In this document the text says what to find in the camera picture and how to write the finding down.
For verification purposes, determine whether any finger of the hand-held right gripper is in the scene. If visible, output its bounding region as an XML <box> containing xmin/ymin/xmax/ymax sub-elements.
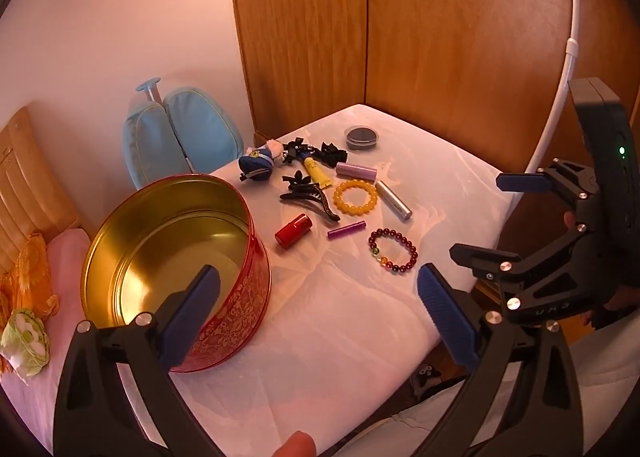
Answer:
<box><xmin>449</xmin><ymin>224</ymin><xmax>596</xmax><ymax>288</ymax></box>
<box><xmin>496</xmin><ymin>160</ymin><xmax>601</xmax><ymax>200</ymax></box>

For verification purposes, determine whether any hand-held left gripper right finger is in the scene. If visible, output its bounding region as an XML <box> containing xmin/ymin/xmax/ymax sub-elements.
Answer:
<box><xmin>416</xmin><ymin>263</ymin><xmax>586</xmax><ymax>457</ymax></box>

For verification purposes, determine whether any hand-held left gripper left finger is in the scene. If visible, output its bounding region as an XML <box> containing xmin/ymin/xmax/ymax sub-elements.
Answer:
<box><xmin>52</xmin><ymin>264</ymin><xmax>223</xmax><ymax>457</ymax></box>

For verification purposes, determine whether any red and gold round tin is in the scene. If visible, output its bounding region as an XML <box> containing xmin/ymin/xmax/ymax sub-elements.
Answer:
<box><xmin>80</xmin><ymin>174</ymin><xmax>272</xmax><ymax>374</ymax></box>

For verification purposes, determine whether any silver metal tube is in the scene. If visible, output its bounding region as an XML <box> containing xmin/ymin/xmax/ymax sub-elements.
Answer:
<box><xmin>375</xmin><ymin>180</ymin><xmax>413</xmax><ymax>221</ymax></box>

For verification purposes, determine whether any dark red bead bracelet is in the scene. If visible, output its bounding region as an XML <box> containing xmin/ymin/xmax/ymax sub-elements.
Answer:
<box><xmin>369</xmin><ymin>228</ymin><xmax>418</xmax><ymax>277</ymax></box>

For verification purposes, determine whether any red cylinder case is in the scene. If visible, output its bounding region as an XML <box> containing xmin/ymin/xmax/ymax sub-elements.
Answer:
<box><xmin>274</xmin><ymin>213</ymin><xmax>313</xmax><ymax>250</ymax></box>

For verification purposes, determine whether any pink cylinder tube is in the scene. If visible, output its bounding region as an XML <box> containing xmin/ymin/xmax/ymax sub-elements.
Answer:
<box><xmin>336</xmin><ymin>162</ymin><xmax>377</xmax><ymax>181</ymax></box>

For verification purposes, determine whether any yellow bead bracelet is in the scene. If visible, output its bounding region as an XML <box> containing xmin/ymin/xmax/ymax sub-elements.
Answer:
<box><xmin>333</xmin><ymin>179</ymin><xmax>379</xmax><ymax>214</ymax></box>

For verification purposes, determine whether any blue plush doll keychain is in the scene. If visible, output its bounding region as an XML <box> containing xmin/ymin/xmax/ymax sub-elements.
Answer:
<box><xmin>238</xmin><ymin>138</ymin><xmax>287</xmax><ymax>184</ymax></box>

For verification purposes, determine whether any large black hair claw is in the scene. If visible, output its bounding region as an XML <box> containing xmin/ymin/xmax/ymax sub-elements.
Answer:
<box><xmin>279</xmin><ymin>190</ymin><xmax>342</xmax><ymax>227</ymax></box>

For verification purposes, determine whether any black bow hair clip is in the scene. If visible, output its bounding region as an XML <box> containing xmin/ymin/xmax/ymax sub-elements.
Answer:
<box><xmin>320</xmin><ymin>141</ymin><xmax>349</xmax><ymax>169</ymax></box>

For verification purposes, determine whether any yellow cream tube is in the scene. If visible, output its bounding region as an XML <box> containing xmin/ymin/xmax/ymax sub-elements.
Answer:
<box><xmin>303</xmin><ymin>157</ymin><xmax>333</xmax><ymax>189</ymax></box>

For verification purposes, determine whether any black beaded bow hair tie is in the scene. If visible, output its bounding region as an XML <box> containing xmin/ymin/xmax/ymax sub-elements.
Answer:
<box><xmin>280</xmin><ymin>137</ymin><xmax>321</xmax><ymax>165</ymax></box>

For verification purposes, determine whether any person's right hand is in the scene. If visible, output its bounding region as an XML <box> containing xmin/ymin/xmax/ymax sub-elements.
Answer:
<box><xmin>564</xmin><ymin>211</ymin><xmax>640</xmax><ymax>333</ymax></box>

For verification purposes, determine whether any person's left hand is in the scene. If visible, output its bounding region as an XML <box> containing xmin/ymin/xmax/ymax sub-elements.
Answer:
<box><xmin>272</xmin><ymin>431</ymin><xmax>317</xmax><ymax>457</ymax></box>

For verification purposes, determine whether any black and white slipper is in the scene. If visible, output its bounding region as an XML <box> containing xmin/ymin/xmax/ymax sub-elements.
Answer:
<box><xmin>410</xmin><ymin>364</ymin><xmax>445</xmax><ymax>395</ymax></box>

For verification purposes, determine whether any white tablecloth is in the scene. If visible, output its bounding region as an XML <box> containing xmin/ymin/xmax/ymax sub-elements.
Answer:
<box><xmin>165</xmin><ymin>104</ymin><xmax>518</xmax><ymax>455</ymax></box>

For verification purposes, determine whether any small purple tube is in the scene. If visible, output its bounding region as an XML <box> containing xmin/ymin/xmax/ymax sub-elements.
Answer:
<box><xmin>327</xmin><ymin>222</ymin><xmax>367</xmax><ymax>240</ymax></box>

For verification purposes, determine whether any white curved pipe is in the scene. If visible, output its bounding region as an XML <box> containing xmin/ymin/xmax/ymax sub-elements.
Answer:
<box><xmin>522</xmin><ymin>0</ymin><xmax>581</xmax><ymax>175</ymax></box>

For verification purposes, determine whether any cabbage plush toy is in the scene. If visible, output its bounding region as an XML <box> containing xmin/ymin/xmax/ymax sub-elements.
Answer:
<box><xmin>0</xmin><ymin>308</ymin><xmax>52</xmax><ymax>379</ymax></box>

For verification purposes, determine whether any orange pillow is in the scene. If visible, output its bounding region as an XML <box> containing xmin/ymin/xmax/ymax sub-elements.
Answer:
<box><xmin>0</xmin><ymin>232</ymin><xmax>61</xmax><ymax>333</ymax></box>

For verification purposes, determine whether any wooden wardrobe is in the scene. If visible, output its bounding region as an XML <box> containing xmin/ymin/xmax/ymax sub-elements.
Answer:
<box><xmin>227</xmin><ymin>0</ymin><xmax>640</xmax><ymax>258</ymax></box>

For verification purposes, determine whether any pink bed sheet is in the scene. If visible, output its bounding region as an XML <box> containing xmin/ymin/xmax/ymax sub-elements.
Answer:
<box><xmin>0</xmin><ymin>227</ymin><xmax>156</xmax><ymax>457</ymax></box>

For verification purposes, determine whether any light blue chair backrest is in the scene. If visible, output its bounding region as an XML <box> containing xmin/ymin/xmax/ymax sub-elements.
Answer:
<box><xmin>122</xmin><ymin>78</ymin><xmax>245</xmax><ymax>190</ymax></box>

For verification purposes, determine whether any tan padded headboard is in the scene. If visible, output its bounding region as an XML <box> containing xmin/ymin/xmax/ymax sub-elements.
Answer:
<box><xmin>0</xmin><ymin>106</ymin><xmax>96</xmax><ymax>258</ymax></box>

